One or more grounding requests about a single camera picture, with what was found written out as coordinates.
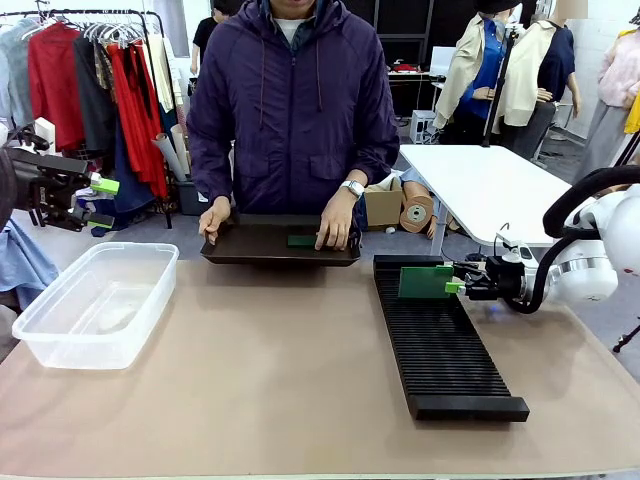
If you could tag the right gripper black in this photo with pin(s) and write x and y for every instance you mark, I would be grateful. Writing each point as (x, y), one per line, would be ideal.
(505, 280)

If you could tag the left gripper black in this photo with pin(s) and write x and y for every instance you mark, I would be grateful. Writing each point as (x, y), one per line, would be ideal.
(45, 185)

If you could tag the green PCB board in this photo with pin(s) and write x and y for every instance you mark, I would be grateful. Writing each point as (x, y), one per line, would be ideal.
(300, 241)
(425, 282)

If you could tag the black shallow tray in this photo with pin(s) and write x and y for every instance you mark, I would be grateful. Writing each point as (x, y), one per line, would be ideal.
(260, 247)

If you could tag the person's right forearm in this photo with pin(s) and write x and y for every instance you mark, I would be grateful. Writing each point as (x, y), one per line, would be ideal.
(210, 175)

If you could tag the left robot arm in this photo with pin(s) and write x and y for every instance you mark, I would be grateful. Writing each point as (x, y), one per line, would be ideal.
(5, 190)

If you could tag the person's left forearm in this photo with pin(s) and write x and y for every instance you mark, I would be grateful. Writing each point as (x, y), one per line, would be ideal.
(375, 165)

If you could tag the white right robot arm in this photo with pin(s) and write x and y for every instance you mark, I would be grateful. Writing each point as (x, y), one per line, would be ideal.
(585, 277)

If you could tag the person's right hand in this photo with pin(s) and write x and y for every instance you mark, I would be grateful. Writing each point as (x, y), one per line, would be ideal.
(215, 217)

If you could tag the person's left hand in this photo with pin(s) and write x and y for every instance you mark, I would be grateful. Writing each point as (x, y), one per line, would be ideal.
(336, 225)

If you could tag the navy hanging garment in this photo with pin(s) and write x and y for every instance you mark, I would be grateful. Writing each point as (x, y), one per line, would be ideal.
(131, 185)

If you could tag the black slotted PCB rack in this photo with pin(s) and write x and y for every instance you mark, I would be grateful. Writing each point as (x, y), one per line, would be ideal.
(440, 350)

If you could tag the cardboard spool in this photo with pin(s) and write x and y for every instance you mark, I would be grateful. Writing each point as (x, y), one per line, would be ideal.
(416, 214)

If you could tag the white paper roll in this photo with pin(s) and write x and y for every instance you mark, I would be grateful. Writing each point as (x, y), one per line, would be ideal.
(167, 155)

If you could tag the long red hanging dress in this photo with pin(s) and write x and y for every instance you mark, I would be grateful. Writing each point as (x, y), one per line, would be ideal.
(137, 125)

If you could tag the dark storage bin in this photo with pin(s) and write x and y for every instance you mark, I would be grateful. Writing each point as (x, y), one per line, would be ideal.
(190, 197)

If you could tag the dark grey hanging garment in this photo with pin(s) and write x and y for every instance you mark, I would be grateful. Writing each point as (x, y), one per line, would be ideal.
(95, 115)

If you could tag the white table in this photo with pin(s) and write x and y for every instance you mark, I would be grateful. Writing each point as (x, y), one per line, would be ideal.
(480, 190)

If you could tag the cream foam block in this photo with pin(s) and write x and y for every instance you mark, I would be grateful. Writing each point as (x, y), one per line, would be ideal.
(44, 131)

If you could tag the light blue cloth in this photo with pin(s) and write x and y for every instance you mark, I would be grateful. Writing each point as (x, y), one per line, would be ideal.
(22, 260)

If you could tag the beige paper roll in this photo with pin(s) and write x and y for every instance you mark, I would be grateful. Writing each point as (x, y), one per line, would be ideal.
(181, 145)

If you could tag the clear plastic storage box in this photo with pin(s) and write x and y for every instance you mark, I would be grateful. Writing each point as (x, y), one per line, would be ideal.
(95, 305)

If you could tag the beige mannequin torso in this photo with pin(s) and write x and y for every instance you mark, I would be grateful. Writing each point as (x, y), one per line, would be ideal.
(417, 186)

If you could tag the brown cardboard box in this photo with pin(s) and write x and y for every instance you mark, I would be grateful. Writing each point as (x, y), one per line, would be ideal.
(382, 205)

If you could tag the red hanging jacket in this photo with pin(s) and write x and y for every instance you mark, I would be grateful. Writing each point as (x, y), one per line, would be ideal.
(52, 85)

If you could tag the white wristwatch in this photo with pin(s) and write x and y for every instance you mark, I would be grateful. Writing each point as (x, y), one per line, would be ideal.
(353, 188)

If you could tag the cream hanging garment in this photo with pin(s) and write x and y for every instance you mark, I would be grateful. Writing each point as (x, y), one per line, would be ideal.
(162, 70)

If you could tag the black metal garment rack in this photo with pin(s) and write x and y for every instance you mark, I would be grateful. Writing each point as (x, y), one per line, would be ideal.
(155, 60)

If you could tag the white plastic crate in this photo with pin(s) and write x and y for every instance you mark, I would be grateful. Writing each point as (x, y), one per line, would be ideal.
(422, 127)

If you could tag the grey-blue hanging garment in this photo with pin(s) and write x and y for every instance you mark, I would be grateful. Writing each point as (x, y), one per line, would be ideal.
(15, 70)

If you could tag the black tripod leg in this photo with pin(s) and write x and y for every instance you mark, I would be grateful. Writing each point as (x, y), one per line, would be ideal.
(627, 340)

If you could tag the black tripod pole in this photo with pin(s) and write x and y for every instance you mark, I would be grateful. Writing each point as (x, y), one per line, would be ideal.
(500, 85)

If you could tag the background person black t-shirt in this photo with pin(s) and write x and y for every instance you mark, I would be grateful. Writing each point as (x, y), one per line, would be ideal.
(204, 32)

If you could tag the mannequin beige jacket blue shirt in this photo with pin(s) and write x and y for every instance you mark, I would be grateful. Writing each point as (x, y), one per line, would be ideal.
(475, 65)

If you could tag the mannequin cream coat navy shirt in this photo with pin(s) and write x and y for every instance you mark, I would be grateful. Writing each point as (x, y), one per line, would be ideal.
(530, 75)

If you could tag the person in purple jacket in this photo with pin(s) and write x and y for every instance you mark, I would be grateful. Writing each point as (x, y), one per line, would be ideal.
(295, 100)

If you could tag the white monitor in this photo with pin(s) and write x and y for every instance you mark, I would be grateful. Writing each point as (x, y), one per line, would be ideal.
(442, 60)

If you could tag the yellow garment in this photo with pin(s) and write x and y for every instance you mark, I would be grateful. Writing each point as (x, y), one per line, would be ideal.
(633, 115)

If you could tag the mannequin pink top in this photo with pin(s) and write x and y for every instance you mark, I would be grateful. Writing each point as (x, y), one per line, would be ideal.
(612, 80)

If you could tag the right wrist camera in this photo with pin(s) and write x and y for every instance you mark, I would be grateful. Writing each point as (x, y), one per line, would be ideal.
(517, 250)

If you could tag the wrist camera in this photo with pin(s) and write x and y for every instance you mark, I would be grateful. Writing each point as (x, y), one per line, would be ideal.
(517, 250)
(34, 141)

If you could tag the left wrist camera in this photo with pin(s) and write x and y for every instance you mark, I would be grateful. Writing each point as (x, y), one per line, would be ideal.
(34, 141)

